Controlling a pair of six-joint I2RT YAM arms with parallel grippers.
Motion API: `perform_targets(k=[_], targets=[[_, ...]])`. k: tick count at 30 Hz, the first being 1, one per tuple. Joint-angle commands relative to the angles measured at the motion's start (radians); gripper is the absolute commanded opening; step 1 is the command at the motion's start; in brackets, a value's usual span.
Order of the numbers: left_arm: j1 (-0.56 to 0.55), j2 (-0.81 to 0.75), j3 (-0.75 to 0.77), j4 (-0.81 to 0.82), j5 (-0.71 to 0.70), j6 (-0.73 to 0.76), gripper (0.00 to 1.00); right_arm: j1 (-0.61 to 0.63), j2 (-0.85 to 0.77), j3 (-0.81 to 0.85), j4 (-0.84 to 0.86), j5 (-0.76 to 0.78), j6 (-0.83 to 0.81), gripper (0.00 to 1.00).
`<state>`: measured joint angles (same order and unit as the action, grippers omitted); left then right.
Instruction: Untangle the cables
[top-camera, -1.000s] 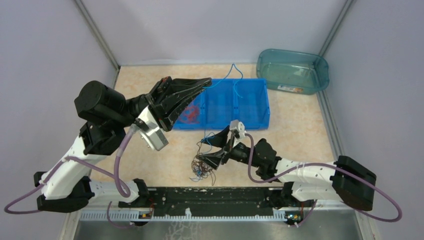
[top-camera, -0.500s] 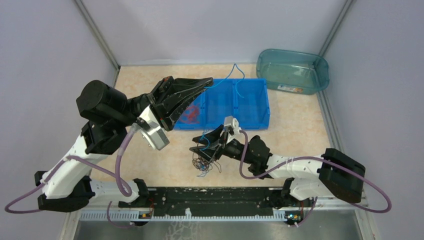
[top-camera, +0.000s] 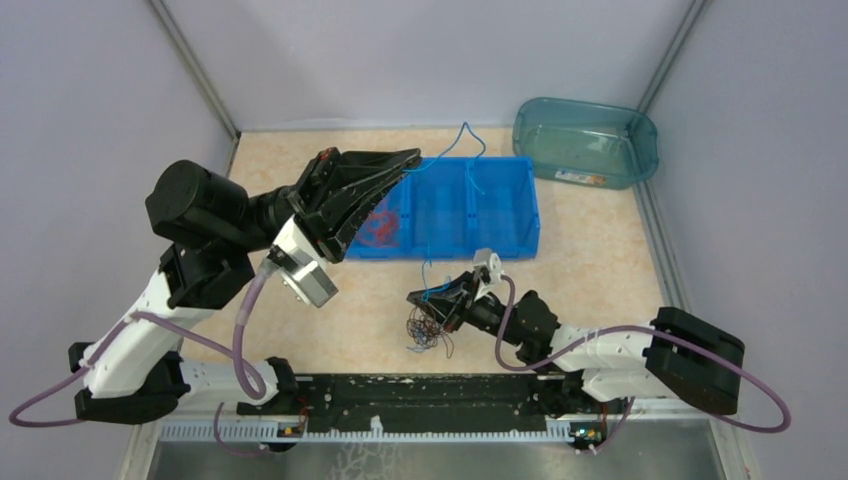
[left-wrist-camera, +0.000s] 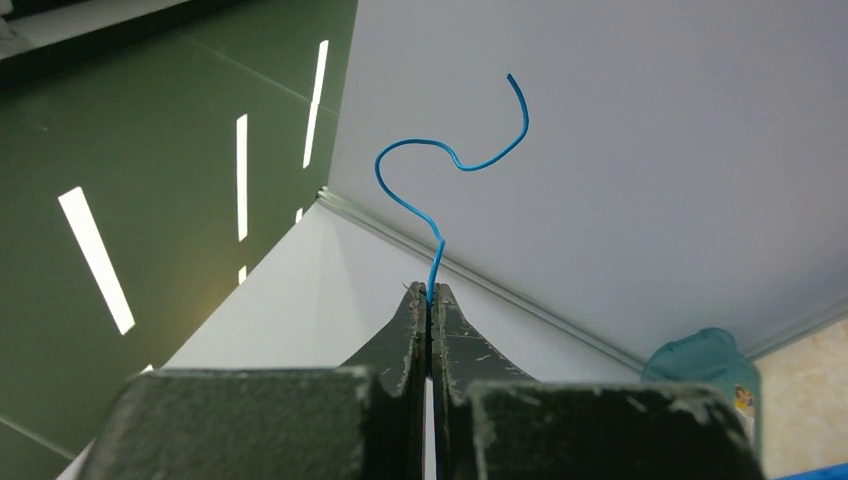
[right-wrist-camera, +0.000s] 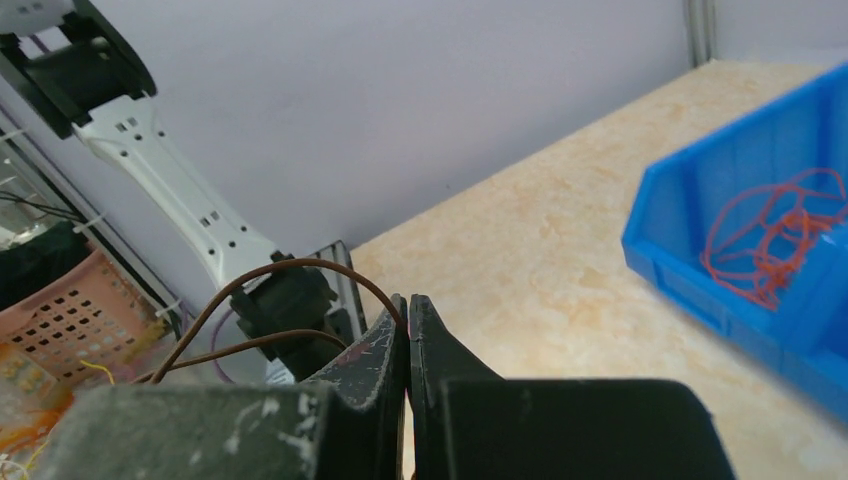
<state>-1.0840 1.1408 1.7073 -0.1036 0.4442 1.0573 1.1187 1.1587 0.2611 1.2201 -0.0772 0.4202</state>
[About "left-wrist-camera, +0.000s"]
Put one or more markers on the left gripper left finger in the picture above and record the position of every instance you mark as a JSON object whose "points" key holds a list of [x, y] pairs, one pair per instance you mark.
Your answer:
{"points": [[395, 361]]}

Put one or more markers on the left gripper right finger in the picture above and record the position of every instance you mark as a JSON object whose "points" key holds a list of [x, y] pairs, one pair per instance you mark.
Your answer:
{"points": [[459, 356]]}

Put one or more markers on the teal transparent plastic tub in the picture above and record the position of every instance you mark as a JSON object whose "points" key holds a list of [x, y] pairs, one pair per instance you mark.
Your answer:
{"points": [[710, 356]]}

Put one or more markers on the blue three-compartment bin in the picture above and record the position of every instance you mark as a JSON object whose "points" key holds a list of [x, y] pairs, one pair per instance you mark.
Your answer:
{"points": [[834, 472]]}

